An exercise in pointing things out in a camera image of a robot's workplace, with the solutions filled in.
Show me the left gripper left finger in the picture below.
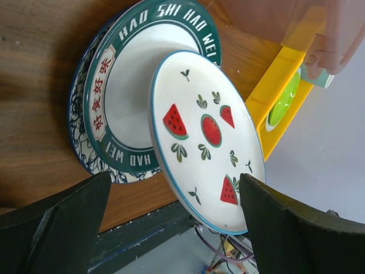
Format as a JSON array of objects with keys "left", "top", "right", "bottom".
[{"left": 1, "top": 172, "right": 111, "bottom": 273}]

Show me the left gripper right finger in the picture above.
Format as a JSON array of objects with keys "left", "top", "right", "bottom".
[{"left": 240, "top": 174, "right": 364, "bottom": 273}]

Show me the pink translucent plastic bin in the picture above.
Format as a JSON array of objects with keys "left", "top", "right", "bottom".
[{"left": 218, "top": 0, "right": 364, "bottom": 79}]

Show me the blue floral plate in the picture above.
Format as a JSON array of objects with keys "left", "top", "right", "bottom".
[{"left": 67, "top": 15, "right": 161, "bottom": 184}]

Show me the green plate white rim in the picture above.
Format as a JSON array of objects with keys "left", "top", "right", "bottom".
[{"left": 265, "top": 67, "right": 301, "bottom": 132}]

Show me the light blue mug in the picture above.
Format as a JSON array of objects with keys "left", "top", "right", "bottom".
[{"left": 301, "top": 63, "right": 335, "bottom": 88}]

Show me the green rim lettered plate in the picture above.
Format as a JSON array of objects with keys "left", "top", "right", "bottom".
[{"left": 83, "top": 1, "right": 222, "bottom": 173}]

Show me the yellow plastic tray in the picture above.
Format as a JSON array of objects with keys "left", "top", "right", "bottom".
[{"left": 246, "top": 1, "right": 325, "bottom": 159}]

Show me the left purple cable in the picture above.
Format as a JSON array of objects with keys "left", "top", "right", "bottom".
[{"left": 195, "top": 224, "right": 256, "bottom": 263}]

